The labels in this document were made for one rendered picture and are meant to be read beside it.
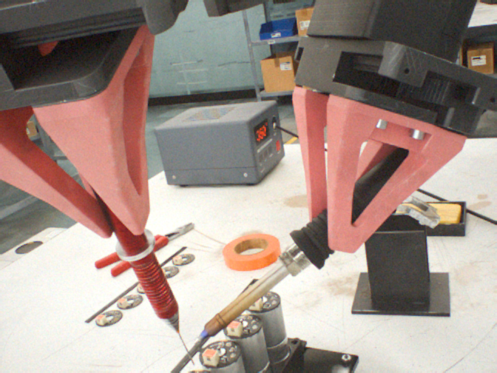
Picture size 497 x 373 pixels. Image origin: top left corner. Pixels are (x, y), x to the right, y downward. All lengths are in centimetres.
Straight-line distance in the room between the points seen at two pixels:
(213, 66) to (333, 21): 539
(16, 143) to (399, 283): 34
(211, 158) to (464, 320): 44
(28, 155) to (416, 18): 17
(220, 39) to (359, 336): 520
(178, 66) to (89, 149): 573
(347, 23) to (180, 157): 56
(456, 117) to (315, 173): 8
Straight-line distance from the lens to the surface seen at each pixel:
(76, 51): 17
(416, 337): 43
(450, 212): 59
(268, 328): 37
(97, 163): 17
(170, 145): 80
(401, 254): 44
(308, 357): 40
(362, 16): 25
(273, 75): 486
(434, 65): 24
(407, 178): 28
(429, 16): 26
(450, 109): 27
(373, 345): 43
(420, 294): 46
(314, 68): 28
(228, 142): 75
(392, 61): 23
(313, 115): 29
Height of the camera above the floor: 101
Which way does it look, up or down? 19 degrees down
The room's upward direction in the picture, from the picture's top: 11 degrees counter-clockwise
